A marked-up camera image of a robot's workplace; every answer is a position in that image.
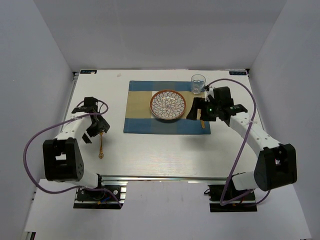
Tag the gold fork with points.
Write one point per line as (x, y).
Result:
(101, 152)

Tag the left blue table sticker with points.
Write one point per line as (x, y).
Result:
(88, 71)

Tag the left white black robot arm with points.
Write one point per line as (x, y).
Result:
(62, 157)

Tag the gold knife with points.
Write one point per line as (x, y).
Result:
(201, 121)

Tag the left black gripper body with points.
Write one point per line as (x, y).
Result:
(97, 126)

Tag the blue beige white cloth napkin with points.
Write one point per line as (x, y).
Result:
(139, 118)

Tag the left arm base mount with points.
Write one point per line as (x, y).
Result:
(111, 197)

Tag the floral ceramic plate orange rim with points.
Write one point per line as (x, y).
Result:
(167, 105)

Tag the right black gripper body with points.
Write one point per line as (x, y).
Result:
(209, 109)

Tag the clear drinking glass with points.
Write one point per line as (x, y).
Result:
(197, 83)

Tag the blue table sticker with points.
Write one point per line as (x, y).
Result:
(238, 73)
(88, 71)

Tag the right blue table sticker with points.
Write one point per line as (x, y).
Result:
(238, 73)

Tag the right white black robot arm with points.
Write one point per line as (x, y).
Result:
(276, 164)

